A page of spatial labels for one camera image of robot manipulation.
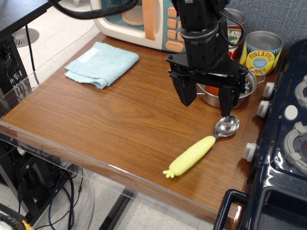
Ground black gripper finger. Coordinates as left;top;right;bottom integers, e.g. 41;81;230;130
170;74;197;106
218;85;240;117

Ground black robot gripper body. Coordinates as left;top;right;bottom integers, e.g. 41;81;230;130
166;16;248;89

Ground light blue towel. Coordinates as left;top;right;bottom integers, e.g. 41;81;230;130
65;42;139;89

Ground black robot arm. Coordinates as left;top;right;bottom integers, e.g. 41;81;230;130
166;0;249;117

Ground toy mushroom brown cap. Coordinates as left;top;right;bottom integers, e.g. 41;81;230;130
204;85;219;96

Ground tomato sauce can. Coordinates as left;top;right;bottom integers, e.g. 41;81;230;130
225;8;247;60

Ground pineapple slices can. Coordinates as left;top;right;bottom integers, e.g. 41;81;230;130
239;31;284;76

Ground toy microwave teal and cream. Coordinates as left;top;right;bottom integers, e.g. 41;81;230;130
94;0;185;53

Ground dark blue toy stove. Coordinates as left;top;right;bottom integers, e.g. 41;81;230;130
214;40;307;230

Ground black table leg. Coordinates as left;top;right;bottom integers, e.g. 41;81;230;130
99;189;134;230

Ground black computer tower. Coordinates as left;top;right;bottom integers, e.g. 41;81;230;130
0;35;31;97

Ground spoon with yellow-green handle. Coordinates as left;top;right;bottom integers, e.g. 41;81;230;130
163;115;240;178

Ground blue floor cable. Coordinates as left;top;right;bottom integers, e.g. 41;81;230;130
47;171;75;230

